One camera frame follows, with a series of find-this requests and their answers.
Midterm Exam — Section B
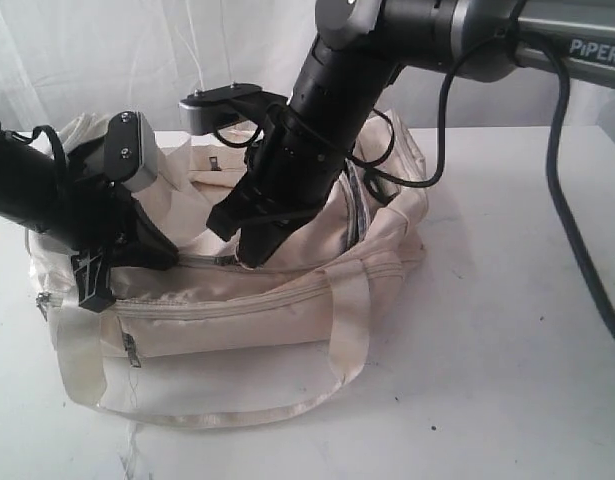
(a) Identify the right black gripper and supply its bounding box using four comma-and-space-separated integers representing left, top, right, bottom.
207, 107, 362, 269

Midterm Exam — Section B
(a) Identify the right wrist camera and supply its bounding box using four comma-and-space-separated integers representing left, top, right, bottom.
179, 83, 263, 136

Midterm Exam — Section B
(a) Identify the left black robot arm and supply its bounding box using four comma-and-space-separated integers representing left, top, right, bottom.
0, 111, 179, 313

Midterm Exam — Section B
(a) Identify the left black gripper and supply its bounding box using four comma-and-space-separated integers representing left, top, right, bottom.
68, 144, 179, 313

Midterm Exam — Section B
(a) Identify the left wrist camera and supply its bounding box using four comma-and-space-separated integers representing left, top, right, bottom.
103, 111, 159, 193

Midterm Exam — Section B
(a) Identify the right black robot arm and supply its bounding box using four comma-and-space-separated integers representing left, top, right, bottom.
207, 1, 615, 268

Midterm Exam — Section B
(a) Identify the white background curtain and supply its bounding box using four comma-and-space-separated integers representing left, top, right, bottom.
0, 1, 615, 132

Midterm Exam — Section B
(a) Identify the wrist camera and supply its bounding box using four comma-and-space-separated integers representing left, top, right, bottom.
103, 111, 159, 193
179, 83, 263, 136

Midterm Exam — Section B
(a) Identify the cream white duffel bag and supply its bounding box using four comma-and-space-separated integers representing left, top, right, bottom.
25, 136, 428, 411

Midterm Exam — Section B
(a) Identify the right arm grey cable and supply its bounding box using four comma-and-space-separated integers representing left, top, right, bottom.
346, 19, 615, 356

